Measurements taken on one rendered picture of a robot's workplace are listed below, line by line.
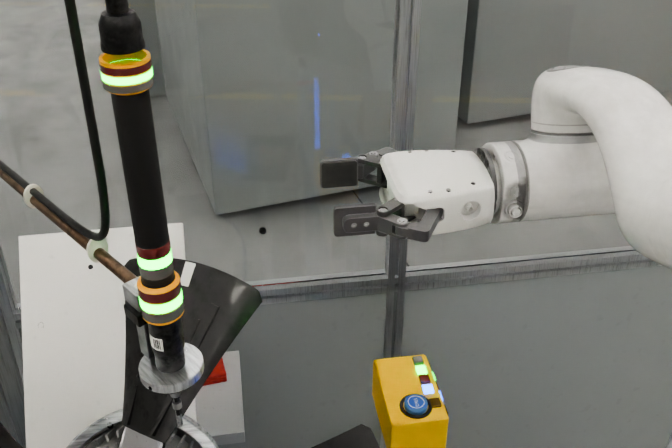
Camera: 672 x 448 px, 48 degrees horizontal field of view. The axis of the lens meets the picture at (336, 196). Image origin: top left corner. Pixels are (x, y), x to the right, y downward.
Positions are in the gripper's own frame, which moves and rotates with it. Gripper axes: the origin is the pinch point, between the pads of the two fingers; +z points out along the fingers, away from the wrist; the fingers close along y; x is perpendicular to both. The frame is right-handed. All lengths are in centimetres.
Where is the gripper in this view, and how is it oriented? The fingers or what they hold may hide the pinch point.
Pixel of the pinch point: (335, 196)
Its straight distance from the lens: 75.7
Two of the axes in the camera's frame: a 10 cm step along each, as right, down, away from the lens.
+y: -1.5, -5.1, 8.5
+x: 0.0, -8.6, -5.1
